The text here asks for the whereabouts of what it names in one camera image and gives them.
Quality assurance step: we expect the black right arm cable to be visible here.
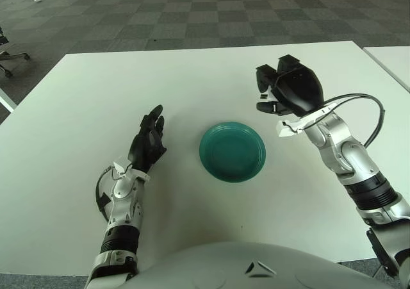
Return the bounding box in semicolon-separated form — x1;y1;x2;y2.
323;93;385;147

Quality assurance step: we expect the green round plate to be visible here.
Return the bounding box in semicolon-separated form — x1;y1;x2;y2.
199;121;267;183

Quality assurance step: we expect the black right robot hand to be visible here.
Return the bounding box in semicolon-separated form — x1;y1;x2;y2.
255;54;325;117

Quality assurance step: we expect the narrow white table corner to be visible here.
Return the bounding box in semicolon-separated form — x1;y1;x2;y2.
0;87;17;113

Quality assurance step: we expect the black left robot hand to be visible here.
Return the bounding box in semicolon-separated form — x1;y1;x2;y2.
127;104;168;174

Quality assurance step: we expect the white wall charger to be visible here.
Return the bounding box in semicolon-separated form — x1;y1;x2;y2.
258;87;278;103

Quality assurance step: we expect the wide white neighbouring table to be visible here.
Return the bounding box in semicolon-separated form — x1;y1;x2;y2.
363;45;410;91

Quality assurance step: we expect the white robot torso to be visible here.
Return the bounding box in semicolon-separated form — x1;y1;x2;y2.
121;241;401;289

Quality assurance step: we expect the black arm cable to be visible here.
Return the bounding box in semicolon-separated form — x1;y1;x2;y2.
323;93;385;147
94;169;116;222

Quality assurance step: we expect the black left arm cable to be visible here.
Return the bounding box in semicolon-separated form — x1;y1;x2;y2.
94;169;116;222

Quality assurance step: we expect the grey office chair base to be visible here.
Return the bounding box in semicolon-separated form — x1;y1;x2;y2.
0;50;31;78

